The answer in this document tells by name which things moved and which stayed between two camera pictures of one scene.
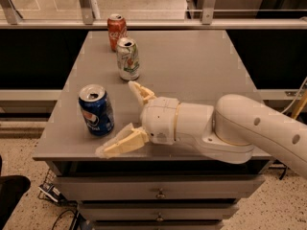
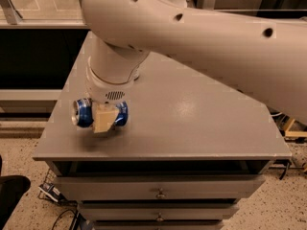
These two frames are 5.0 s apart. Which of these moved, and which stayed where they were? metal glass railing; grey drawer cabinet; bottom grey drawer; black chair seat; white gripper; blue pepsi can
Moved: white gripper; blue pepsi can
Stayed: metal glass railing; bottom grey drawer; black chair seat; grey drawer cabinet
